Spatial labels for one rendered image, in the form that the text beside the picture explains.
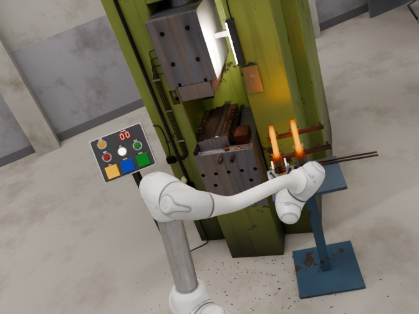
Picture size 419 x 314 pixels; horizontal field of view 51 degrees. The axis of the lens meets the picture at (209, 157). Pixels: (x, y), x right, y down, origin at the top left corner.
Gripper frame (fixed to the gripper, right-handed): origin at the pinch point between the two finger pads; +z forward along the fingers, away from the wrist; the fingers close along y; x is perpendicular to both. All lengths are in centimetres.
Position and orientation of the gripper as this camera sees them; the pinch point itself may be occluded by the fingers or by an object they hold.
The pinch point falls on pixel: (279, 165)
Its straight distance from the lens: 225.5
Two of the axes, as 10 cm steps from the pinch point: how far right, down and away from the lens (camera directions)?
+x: -2.9, -8.1, -5.1
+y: 9.6, -2.4, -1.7
